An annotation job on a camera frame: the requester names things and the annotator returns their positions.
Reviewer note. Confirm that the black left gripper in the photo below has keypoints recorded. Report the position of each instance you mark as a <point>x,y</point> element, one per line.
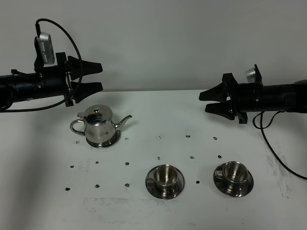
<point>52,81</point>

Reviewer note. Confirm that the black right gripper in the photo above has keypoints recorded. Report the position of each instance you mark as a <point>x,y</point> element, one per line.
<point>242,97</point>

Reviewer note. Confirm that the stainless steel teapot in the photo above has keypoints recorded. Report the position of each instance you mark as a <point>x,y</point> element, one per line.
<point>96,124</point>

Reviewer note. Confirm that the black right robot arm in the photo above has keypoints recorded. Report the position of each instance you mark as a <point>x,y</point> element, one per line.
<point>290,98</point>

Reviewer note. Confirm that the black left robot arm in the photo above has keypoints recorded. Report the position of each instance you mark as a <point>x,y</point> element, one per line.
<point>19,87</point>

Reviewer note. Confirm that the right stainless steel teacup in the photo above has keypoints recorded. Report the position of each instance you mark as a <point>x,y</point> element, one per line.
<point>231,173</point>

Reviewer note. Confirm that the stainless steel teacup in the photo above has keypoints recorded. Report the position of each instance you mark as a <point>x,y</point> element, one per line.
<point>162,176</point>
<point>231,173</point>

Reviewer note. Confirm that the right stainless steel saucer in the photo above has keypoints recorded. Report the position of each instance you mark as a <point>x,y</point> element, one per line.
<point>236,191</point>

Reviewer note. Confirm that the stainless steel saucer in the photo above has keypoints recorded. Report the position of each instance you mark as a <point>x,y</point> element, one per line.
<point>169,193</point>
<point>236,191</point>

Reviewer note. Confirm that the left stainless steel teacup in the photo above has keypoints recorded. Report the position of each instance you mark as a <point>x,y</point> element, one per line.
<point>162,176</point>

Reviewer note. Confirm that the left stainless steel saucer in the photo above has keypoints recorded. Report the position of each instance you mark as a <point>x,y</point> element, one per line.
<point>169,193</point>

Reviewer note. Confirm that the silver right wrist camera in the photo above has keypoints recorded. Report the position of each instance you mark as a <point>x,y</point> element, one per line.
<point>251,75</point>

